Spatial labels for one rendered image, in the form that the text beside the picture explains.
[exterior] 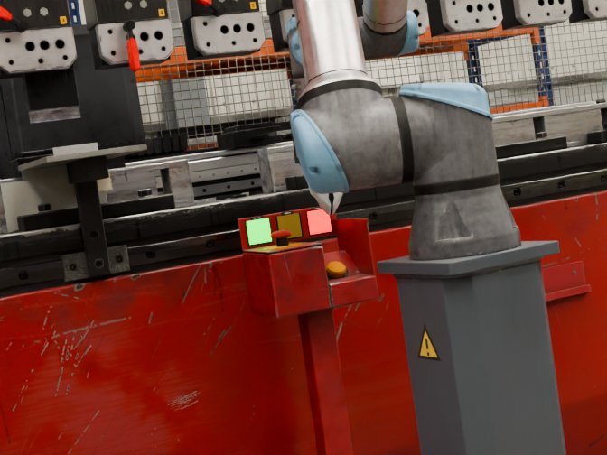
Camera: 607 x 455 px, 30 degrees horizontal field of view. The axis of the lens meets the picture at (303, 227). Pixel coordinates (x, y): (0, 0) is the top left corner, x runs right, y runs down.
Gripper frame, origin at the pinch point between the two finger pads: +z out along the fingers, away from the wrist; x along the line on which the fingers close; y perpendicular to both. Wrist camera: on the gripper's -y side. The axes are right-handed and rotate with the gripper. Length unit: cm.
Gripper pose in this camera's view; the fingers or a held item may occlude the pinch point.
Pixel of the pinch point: (331, 208)
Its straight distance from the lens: 209.9
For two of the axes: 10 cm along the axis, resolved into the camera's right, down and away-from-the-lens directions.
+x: -9.3, 1.5, -3.4
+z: 1.1, 9.8, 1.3
